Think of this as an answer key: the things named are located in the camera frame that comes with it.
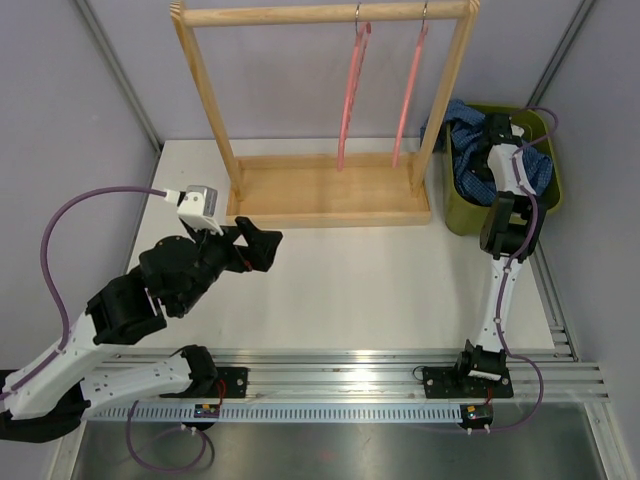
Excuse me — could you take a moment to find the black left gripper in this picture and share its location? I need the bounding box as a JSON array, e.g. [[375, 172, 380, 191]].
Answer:
[[175, 216, 283, 316]]

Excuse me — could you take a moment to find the blue checkered shirt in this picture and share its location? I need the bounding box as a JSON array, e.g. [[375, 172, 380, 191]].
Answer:
[[434, 99, 553, 207]]

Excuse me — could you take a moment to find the pink hanger of blue shirt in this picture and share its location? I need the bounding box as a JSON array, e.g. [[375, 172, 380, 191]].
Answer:
[[336, 2, 371, 172]]

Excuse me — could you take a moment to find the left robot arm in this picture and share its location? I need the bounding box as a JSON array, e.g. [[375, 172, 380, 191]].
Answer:
[[1, 217, 283, 443]]

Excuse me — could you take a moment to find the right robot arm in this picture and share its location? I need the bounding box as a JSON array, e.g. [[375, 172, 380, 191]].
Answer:
[[452, 114, 546, 398]]

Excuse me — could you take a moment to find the wooden clothes rack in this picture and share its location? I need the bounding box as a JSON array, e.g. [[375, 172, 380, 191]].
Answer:
[[170, 1, 480, 228]]

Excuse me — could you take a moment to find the green plastic basket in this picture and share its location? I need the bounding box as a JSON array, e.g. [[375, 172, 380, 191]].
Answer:
[[440, 101, 563, 236]]

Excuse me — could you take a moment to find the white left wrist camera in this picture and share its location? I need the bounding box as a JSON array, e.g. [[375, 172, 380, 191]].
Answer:
[[164, 185, 223, 235]]

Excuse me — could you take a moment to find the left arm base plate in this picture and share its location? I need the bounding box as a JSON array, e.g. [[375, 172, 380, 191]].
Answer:
[[161, 366, 249, 400]]

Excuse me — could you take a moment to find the slotted grey cable duct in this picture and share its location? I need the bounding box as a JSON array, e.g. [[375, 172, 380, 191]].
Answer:
[[95, 402, 462, 423]]

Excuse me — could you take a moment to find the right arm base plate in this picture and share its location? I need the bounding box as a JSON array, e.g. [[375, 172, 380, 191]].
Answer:
[[422, 367, 514, 399]]

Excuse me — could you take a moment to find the aluminium mounting rail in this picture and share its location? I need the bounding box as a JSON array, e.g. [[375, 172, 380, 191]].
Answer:
[[211, 349, 610, 403]]

